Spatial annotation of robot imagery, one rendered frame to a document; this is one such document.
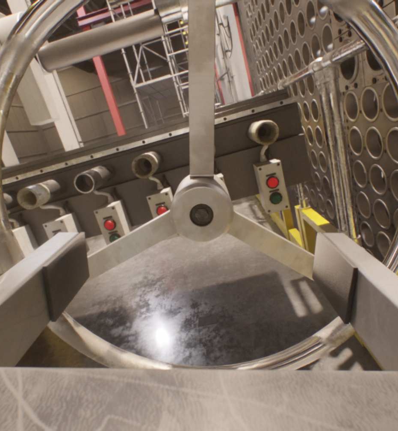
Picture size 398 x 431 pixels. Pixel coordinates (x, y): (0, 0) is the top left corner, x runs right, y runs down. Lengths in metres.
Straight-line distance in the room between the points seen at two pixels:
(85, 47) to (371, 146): 2.19
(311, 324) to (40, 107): 1.36
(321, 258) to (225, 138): 0.88
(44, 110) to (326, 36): 2.61
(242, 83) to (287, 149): 7.19
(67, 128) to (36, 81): 7.04
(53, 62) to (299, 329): 1.42
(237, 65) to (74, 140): 4.37
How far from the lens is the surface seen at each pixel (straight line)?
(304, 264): 0.29
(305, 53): 3.83
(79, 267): 0.16
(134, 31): 1.24
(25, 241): 1.17
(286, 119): 1.05
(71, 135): 8.23
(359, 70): 1.87
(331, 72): 1.02
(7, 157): 1.78
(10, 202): 1.17
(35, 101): 1.24
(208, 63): 0.25
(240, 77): 8.18
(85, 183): 0.97
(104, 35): 1.26
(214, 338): 1.51
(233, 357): 1.40
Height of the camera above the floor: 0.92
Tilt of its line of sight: 16 degrees down
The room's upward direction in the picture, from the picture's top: 16 degrees counter-clockwise
